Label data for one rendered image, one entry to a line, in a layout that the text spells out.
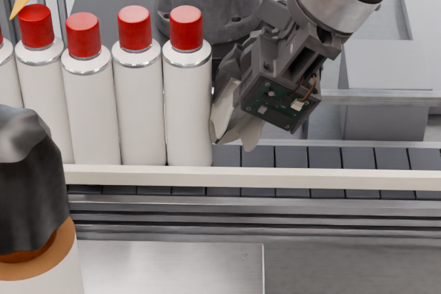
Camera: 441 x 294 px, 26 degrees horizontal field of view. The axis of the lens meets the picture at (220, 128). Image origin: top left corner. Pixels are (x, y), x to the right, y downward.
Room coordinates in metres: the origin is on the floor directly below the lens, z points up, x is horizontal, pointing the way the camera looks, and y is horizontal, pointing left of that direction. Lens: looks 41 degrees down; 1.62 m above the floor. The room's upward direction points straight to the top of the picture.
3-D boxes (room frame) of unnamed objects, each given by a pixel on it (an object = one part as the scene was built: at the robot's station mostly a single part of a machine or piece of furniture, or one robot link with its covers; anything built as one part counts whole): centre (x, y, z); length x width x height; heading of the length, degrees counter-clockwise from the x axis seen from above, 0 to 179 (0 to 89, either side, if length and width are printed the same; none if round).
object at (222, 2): (1.12, 0.02, 0.91); 0.15 x 0.15 x 0.10
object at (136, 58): (0.79, 0.09, 0.98); 0.05 x 0.05 x 0.20
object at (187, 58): (0.79, 0.03, 0.98); 0.05 x 0.05 x 0.20
